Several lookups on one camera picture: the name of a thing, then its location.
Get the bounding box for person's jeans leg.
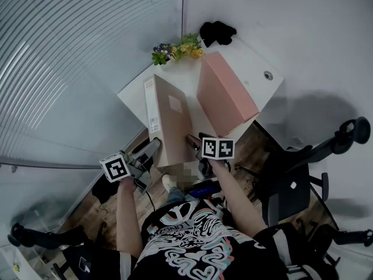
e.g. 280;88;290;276
167;185;188;204

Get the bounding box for white harness strap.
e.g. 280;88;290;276
119;250;132;280
272;230;293;274

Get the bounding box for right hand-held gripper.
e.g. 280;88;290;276
186;132;235;178

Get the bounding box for person's left forearm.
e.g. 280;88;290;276
116;176;144;258

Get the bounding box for black bag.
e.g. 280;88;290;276
92;177;119;204

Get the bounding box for black office chair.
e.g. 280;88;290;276
287;219;373;280
254;116;372;236
6;221;123;280

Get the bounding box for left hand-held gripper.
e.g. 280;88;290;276
98;138;163;195

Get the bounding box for pink box item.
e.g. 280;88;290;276
196;51;261;137

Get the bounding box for person's black patterned shirt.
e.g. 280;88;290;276
135;198;294;280

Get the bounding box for black crumpled cloth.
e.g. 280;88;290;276
199;20;238;48

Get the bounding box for person's white shoe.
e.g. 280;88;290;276
161;173;179;194

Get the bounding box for beige box item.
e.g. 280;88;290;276
143;73;195;169

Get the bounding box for yellow artificial flower bunch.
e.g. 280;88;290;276
171;33;205;61

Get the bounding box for black cable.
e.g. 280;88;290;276
143;188;157;213

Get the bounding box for person's right forearm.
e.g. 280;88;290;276
209;157;268;233

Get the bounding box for black device with blue lights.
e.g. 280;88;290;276
187;179;220;198

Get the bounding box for purple artificial flower plant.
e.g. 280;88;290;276
151;42;173;67

